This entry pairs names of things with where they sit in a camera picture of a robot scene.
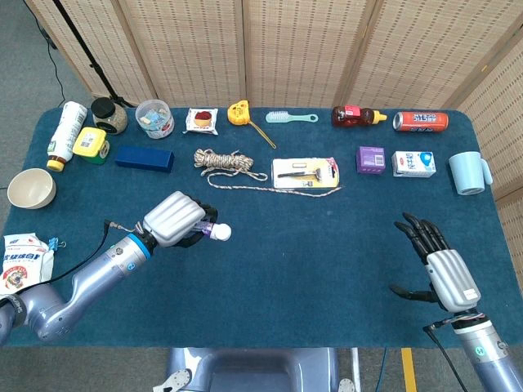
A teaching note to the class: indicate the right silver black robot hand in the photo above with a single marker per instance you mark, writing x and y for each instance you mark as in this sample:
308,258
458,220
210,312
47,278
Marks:
453,277

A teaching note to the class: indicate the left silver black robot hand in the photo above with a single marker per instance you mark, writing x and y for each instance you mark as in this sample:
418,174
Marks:
173,216

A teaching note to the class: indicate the purple white toothpaste tube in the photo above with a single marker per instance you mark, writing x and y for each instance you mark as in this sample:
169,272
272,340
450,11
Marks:
222,232

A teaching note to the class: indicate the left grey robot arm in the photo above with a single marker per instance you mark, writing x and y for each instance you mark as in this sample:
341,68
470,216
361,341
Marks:
94,281

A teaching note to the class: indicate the dark blue rectangular box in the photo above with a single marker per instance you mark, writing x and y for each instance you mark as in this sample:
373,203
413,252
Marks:
143,159

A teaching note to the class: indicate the white snack packet red cake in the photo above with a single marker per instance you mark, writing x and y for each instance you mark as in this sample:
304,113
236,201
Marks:
201,121

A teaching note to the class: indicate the clear plastic tub of clips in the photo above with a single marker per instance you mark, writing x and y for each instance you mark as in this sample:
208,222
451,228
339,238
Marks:
155,118

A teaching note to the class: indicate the light blue mug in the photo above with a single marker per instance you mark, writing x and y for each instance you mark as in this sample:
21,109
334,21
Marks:
468,171

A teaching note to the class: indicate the green box yellow lid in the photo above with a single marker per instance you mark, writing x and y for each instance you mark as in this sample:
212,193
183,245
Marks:
90,143

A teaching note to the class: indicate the glass jar black lid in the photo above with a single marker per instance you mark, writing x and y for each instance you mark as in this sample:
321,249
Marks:
108,116

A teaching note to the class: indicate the white blue milk carton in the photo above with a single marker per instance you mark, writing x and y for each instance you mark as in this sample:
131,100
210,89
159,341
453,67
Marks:
413,164

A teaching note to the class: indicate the yellow tape measure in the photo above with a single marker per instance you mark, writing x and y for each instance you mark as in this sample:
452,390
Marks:
238,112

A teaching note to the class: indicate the blue binder clip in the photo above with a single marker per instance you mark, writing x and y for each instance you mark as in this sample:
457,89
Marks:
53,243

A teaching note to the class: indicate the blue table cloth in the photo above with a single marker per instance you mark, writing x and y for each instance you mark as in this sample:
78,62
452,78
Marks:
286,277

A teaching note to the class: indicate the white bottle yellow cap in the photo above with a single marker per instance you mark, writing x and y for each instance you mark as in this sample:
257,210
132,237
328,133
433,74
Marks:
65,130

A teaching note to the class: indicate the razor in blister pack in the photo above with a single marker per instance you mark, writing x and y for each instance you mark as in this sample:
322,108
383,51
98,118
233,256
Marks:
306,173

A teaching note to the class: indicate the small purple box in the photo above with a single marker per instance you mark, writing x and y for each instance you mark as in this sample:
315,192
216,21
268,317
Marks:
371,160

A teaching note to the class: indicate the beige bowl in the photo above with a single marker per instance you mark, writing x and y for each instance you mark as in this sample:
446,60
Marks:
30,188

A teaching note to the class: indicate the mint green brush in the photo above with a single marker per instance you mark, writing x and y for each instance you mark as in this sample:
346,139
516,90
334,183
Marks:
282,117

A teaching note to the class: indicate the white printed food bag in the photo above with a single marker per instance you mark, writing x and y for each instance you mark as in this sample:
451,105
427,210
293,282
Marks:
22,261

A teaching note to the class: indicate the orange soda can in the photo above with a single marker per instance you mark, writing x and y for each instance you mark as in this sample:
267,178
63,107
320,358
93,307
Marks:
423,121

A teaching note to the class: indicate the grey robot torso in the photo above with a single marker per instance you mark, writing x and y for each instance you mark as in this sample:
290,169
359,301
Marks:
253,367

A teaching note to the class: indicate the black tripod stand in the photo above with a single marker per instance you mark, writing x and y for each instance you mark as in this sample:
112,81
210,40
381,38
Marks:
88,57

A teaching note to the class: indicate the honey bear bottle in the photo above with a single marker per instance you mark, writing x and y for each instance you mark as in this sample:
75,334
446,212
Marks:
351,116

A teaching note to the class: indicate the bamboo folding screen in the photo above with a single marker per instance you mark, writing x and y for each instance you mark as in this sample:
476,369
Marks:
286,49

